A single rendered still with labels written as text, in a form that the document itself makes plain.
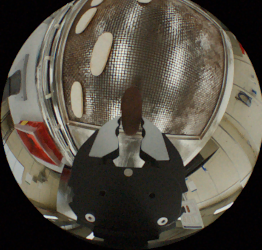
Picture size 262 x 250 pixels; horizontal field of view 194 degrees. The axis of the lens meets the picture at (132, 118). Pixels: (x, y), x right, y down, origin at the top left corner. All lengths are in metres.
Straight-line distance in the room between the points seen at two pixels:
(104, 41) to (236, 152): 3.34
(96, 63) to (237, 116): 3.49
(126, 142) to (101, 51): 0.25
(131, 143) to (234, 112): 3.41
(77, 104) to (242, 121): 3.55
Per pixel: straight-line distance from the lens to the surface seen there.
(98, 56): 0.18
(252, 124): 3.49
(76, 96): 0.21
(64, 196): 0.78
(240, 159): 3.33
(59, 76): 0.26
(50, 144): 0.59
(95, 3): 0.32
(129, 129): 0.15
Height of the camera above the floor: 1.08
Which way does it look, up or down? 58 degrees down
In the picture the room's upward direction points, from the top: 163 degrees clockwise
